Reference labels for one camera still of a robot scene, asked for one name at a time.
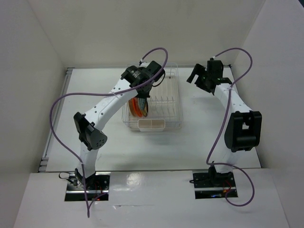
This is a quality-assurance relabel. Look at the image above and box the blue patterned plate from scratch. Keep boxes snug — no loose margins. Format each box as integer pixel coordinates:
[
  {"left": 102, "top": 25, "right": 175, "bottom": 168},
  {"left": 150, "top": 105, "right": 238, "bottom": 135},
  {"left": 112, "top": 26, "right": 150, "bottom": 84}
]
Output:
[{"left": 137, "top": 98, "right": 148, "bottom": 112}]

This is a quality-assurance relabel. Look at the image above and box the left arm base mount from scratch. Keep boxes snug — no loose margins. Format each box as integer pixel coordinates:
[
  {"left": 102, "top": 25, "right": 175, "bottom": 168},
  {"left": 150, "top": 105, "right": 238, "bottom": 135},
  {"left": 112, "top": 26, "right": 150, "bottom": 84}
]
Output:
[{"left": 58, "top": 172, "right": 110, "bottom": 201}]

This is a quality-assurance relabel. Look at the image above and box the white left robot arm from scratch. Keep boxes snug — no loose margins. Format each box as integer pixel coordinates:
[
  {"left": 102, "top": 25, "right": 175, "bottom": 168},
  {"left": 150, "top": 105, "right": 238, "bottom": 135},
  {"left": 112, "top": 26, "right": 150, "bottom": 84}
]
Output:
[{"left": 73, "top": 61, "right": 165, "bottom": 190}]

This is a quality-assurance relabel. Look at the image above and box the cream patterned plate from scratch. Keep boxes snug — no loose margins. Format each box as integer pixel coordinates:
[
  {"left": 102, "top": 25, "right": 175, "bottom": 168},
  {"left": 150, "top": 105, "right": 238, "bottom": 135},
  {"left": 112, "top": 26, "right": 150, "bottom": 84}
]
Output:
[{"left": 128, "top": 99, "right": 134, "bottom": 116}]

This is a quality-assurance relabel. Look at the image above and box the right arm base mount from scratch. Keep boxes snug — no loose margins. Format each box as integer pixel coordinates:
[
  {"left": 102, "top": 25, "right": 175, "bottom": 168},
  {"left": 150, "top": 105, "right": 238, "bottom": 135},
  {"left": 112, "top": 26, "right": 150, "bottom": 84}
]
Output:
[{"left": 189, "top": 171, "right": 238, "bottom": 199}]

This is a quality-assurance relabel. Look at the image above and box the yellow patterned plate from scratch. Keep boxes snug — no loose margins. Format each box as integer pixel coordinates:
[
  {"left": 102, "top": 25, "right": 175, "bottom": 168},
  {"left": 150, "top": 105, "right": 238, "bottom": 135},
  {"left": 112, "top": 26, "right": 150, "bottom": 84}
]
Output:
[{"left": 141, "top": 108, "right": 148, "bottom": 117}]

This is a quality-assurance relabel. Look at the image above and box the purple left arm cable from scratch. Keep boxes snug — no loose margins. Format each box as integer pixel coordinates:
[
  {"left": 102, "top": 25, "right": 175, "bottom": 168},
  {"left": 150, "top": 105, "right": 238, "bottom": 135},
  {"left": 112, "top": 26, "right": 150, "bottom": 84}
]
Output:
[{"left": 51, "top": 47, "right": 169, "bottom": 218}]

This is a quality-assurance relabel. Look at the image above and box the beige cutlery holder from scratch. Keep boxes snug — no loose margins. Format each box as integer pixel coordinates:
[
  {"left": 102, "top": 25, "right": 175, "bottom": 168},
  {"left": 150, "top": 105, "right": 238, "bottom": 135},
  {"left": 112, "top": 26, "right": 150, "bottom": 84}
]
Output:
[{"left": 138, "top": 119, "right": 165, "bottom": 132}]

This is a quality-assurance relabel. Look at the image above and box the orange plate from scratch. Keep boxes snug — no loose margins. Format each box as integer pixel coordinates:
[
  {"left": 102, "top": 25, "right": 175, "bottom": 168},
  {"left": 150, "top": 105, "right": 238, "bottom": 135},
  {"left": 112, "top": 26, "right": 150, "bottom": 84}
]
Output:
[{"left": 132, "top": 97, "right": 142, "bottom": 117}]

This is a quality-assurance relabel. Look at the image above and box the white wire dish rack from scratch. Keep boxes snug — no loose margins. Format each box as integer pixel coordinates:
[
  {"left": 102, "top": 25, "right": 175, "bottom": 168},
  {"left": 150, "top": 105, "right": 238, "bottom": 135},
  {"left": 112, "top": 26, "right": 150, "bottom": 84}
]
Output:
[{"left": 122, "top": 63, "right": 182, "bottom": 131}]

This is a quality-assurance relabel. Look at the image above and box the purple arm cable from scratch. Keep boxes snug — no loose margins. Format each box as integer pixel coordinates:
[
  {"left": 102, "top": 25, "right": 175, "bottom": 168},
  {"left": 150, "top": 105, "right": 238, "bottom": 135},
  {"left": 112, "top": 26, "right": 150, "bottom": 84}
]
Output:
[
  {"left": 206, "top": 47, "right": 256, "bottom": 207},
  {"left": 51, "top": 47, "right": 169, "bottom": 218}
]

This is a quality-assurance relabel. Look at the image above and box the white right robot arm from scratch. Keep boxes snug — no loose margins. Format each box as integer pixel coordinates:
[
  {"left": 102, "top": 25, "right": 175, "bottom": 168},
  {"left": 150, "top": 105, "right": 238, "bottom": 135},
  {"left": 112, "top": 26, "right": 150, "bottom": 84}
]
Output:
[{"left": 187, "top": 58, "right": 262, "bottom": 187}]

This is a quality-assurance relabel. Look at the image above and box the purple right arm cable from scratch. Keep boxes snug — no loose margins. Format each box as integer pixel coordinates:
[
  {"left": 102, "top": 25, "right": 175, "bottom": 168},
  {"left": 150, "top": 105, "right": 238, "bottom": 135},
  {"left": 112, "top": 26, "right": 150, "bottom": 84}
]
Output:
[{"left": 206, "top": 47, "right": 256, "bottom": 207}]

